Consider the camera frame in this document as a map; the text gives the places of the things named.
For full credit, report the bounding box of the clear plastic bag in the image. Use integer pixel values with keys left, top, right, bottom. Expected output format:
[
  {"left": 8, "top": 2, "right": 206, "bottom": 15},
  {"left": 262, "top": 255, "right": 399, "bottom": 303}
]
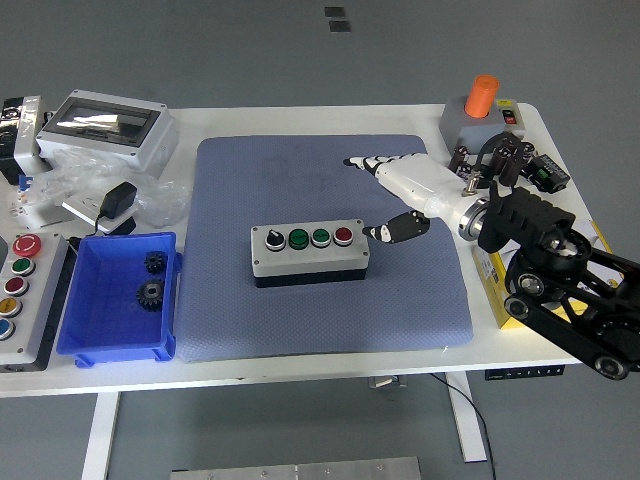
[{"left": 37, "top": 147, "right": 191, "bottom": 229}]

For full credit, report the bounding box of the grey four-button control box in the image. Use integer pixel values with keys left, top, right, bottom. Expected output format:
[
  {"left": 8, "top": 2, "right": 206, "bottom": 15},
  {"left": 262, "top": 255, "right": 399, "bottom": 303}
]
[{"left": 249, "top": 218, "right": 371, "bottom": 290}]

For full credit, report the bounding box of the grey five-button control box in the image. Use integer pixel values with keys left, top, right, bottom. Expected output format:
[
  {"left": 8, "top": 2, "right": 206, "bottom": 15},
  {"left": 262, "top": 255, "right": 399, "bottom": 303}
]
[{"left": 0, "top": 232, "right": 76, "bottom": 372}]

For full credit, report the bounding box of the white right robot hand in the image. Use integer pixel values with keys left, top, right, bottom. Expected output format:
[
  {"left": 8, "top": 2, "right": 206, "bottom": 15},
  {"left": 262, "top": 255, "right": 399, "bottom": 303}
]
[{"left": 342, "top": 152, "right": 482, "bottom": 245}]

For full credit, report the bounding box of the black module with green terminal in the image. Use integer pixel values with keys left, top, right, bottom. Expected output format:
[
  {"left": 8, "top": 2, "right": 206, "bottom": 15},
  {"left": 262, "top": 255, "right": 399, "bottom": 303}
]
[{"left": 524, "top": 154, "right": 572, "bottom": 195}]

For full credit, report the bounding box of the black cable under table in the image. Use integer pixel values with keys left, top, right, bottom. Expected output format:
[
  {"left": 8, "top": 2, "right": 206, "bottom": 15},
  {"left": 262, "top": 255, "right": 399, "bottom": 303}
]
[{"left": 432, "top": 372, "right": 499, "bottom": 480}]

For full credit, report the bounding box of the white table leg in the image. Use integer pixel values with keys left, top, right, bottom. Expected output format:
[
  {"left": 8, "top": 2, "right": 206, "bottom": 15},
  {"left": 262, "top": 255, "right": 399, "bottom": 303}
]
[
  {"left": 81, "top": 392, "right": 122, "bottom": 480},
  {"left": 446, "top": 372, "right": 489, "bottom": 464}
]

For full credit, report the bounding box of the blue plastic bin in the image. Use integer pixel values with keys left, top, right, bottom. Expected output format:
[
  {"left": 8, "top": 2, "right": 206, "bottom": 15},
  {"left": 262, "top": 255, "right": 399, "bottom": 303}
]
[{"left": 55, "top": 230, "right": 184, "bottom": 369}]

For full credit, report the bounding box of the grey switch box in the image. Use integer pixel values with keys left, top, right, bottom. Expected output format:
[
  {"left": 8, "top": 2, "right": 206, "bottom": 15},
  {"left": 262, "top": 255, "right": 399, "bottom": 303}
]
[{"left": 438, "top": 95, "right": 527, "bottom": 156}]

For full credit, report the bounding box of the white wall socket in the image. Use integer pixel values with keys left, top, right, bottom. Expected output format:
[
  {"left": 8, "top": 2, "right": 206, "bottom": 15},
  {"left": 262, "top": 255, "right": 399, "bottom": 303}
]
[{"left": 62, "top": 194, "right": 139, "bottom": 235}]

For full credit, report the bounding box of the large black gear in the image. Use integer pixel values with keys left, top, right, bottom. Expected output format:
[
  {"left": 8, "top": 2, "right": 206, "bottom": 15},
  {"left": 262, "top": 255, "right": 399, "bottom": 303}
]
[{"left": 135, "top": 278, "right": 166, "bottom": 312}]

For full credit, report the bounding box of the grey metal plate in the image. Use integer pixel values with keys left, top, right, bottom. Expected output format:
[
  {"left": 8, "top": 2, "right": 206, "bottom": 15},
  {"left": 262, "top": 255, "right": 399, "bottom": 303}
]
[{"left": 170, "top": 455, "right": 422, "bottom": 480}]

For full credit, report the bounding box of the orange cylinder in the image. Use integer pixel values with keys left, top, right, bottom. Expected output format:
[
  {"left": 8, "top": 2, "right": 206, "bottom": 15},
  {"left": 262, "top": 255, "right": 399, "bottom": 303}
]
[{"left": 463, "top": 74, "right": 501, "bottom": 120}]

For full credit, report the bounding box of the small black gear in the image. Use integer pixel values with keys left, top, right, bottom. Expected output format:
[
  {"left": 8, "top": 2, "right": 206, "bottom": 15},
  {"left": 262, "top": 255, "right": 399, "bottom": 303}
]
[{"left": 143, "top": 250, "right": 169, "bottom": 275}]

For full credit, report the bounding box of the grey enclosure with clear lid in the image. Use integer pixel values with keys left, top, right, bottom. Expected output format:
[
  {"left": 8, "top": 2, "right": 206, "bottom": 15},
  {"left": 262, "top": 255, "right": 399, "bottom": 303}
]
[{"left": 35, "top": 89, "right": 180, "bottom": 177}]

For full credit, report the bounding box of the blue-grey textured mat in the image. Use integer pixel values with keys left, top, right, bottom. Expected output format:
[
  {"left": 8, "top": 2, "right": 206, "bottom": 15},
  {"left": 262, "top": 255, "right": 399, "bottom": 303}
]
[{"left": 177, "top": 133, "right": 475, "bottom": 364}]

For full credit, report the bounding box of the black desk control panel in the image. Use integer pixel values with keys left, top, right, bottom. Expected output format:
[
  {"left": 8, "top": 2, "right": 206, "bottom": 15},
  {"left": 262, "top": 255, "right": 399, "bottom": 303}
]
[{"left": 483, "top": 365, "right": 566, "bottom": 382}]

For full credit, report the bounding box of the white and black device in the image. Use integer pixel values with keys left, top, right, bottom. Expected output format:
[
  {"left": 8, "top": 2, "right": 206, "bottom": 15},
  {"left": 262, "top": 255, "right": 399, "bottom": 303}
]
[{"left": 0, "top": 95, "right": 54, "bottom": 186}]

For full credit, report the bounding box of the black power adapter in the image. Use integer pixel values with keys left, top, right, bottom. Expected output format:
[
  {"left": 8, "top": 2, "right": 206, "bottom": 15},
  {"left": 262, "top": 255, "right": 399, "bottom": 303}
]
[{"left": 93, "top": 181, "right": 139, "bottom": 236}]

